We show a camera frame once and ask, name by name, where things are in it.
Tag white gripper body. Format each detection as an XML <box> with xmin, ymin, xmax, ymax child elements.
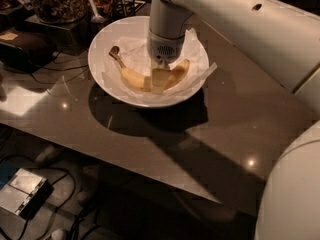
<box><xmin>147</xmin><ymin>30</ymin><xmax>184</xmax><ymax>64</ymax></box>

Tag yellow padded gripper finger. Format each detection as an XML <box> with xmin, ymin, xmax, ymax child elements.
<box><xmin>151</xmin><ymin>61</ymin><xmax>171</xmax><ymax>94</ymax></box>

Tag yellow banana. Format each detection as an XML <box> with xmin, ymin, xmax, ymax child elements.
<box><xmin>109</xmin><ymin>46</ymin><xmax>190</xmax><ymax>93</ymax></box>

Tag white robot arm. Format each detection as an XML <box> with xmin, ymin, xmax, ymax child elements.
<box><xmin>150</xmin><ymin>0</ymin><xmax>320</xmax><ymax>240</ymax></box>

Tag white bowl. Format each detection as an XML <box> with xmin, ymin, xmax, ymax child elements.
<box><xmin>87</xmin><ymin>15</ymin><xmax>210</xmax><ymax>109</ymax></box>

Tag white paper napkin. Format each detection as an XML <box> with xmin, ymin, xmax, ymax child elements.
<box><xmin>101</xmin><ymin>29</ymin><xmax>217</xmax><ymax>107</ymax></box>

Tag silver scoop spoon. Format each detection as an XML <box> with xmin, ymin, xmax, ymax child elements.
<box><xmin>88</xmin><ymin>0</ymin><xmax>106</xmax><ymax>24</ymax></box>

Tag dark metal stand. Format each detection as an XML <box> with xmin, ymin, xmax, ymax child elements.
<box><xmin>24</xmin><ymin>15</ymin><xmax>89</xmax><ymax>56</ymax></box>

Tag glass jar of nuts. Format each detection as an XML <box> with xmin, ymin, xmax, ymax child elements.
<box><xmin>31</xmin><ymin>0</ymin><xmax>86</xmax><ymax>24</ymax></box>

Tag black device with label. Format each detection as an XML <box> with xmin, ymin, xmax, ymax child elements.
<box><xmin>0</xmin><ymin>28</ymin><xmax>57</xmax><ymax>73</ymax></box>

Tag blue box on floor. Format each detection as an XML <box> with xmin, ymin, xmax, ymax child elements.
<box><xmin>0</xmin><ymin>161</ymin><xmax>19</xmax><ymax>190</ymax></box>

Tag grey metal box on floor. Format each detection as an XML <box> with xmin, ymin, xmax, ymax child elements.
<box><xmin>0</xmin><ymin>168</ymin><xmax>53</xmax><ymax>220</ymax></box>

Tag black wire basket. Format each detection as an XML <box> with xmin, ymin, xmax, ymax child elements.
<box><xmin>113</xmin><ymin>0</ymin><xmax>146</xmax><ymax>19</ymax></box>

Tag black cable on table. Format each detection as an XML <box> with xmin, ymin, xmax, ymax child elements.
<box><xmin>29</xmin><ymin>44</ymin><xmax>92</xmax><ymax>86</ymax></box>

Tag black cable on floor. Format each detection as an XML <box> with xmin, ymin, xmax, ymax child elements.
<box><xmin>0</xmin><ymin>154</ymin><xmax>101</xmax><ymax>240</ymax></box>

